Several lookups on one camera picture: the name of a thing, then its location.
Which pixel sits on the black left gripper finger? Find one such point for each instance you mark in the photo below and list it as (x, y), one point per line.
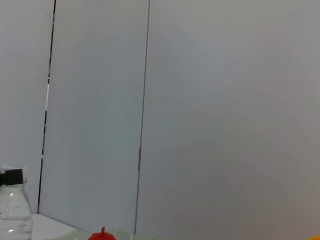
(12, 177)

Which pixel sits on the clear green-label water bottle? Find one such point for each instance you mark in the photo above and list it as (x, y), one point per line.
(15, 210)

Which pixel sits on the orange fruit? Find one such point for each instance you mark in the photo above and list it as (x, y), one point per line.
(101, 236)

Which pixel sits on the pale green glass fruit plate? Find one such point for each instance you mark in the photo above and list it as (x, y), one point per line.
(135, 237)

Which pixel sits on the yellow plastic bin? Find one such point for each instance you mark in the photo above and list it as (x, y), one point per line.
(314, 238)

